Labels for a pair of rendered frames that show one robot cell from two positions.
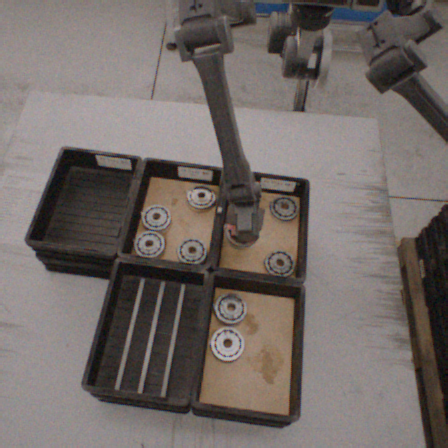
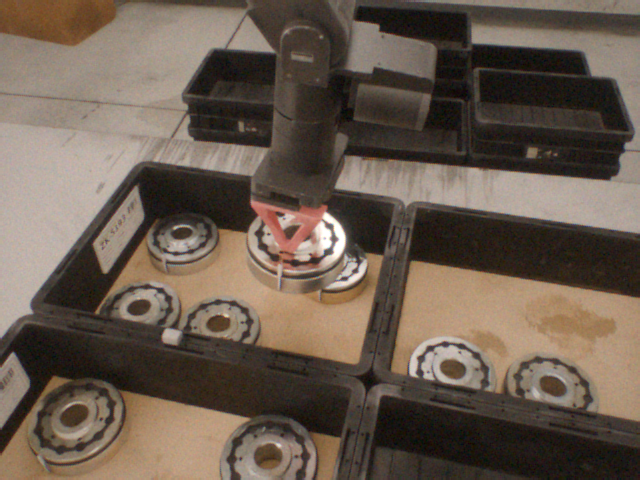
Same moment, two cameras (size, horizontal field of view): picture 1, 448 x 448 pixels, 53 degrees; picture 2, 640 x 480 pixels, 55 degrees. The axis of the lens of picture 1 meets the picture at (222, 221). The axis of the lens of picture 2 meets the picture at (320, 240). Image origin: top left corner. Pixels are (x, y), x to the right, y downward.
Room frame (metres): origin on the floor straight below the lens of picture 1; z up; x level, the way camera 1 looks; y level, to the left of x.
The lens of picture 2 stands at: (0.54, 0.39, 1.47)
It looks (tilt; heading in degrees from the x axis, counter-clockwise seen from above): 43 degrees down; 281
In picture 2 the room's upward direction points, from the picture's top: straight up
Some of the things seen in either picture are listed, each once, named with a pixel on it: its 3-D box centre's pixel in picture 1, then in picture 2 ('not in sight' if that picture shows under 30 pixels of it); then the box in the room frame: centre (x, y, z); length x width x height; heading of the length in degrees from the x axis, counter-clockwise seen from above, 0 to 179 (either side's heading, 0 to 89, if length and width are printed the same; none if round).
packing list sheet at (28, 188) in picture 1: (17, 206); not in sight; (0.85, 0.80, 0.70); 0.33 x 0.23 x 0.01; 1
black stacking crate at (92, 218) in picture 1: (90, 206); not in sight; (0.78, 0.46, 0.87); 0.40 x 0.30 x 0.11; 177
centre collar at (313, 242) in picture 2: not in sight; (297, 235); (0.65, -0.06, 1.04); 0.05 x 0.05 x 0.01
